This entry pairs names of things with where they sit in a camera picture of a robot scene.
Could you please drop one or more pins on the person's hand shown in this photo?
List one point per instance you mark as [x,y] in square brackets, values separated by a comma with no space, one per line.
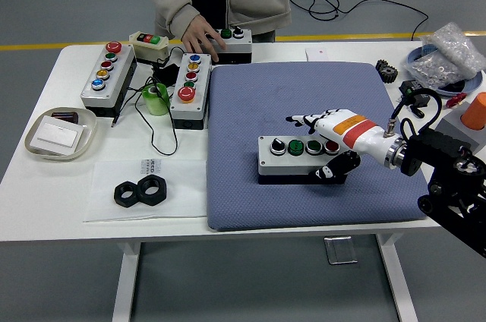
[197,33]

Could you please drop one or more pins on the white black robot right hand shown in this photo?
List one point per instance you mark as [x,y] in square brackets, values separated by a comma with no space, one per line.
[357,132]

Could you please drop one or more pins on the grey four-control button box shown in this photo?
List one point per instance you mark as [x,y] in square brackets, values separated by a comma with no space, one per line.
[288,164]
[237,46]

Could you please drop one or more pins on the small grey five-button box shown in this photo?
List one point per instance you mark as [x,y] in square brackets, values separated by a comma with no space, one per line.
[190,107]

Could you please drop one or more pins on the large grey five-button box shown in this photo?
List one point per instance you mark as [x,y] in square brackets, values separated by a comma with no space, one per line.
[110,84]

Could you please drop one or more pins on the black power adapter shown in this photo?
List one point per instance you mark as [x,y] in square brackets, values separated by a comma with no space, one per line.
[164,73]

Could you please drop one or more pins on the black gear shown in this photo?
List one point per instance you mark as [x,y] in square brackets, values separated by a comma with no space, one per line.
[386,70]

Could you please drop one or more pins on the small black connector device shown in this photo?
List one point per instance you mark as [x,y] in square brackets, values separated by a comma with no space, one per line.
[410,88]

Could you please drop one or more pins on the green tape roll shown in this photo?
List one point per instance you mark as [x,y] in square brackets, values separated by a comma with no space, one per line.
[155,103]

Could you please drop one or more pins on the blue-grey cushioned mat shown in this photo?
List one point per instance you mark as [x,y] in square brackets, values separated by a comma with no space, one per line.
[235,109]

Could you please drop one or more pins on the white card with red mark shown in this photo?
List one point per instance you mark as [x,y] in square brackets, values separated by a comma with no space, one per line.
[317,54]

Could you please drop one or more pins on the grey block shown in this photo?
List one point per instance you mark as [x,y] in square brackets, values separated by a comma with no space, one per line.
[452,124]

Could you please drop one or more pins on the small red clip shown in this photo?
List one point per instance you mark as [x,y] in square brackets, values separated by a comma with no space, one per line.
[456,100]

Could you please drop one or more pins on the metal floor plate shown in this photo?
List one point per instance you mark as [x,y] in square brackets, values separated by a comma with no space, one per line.
[341,250]

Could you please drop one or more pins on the clear bag of washers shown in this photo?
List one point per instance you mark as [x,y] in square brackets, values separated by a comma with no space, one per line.
[448,52]

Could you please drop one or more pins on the blue round plate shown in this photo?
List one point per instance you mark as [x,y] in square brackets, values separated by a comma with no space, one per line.
[471,84]

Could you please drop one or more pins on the white shallow tray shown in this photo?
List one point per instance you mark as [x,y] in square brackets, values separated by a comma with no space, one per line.
[85,120]

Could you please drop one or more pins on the white table leg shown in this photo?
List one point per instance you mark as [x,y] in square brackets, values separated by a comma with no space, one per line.
[398,280]
[127,280]

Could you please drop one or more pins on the dark red small block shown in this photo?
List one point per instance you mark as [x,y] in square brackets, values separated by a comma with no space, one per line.
[64,117]

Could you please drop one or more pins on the large black hex nut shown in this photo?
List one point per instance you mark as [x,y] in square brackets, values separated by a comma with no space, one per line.
[152,189]

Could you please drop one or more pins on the white flat card box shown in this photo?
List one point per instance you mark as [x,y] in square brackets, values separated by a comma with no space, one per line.
[57,136]

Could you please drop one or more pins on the small black hex nut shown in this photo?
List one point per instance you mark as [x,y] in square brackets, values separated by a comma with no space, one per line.
[127,194]

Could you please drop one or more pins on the cream three-button switch box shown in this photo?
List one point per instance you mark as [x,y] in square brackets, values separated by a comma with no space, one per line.
[150,48]

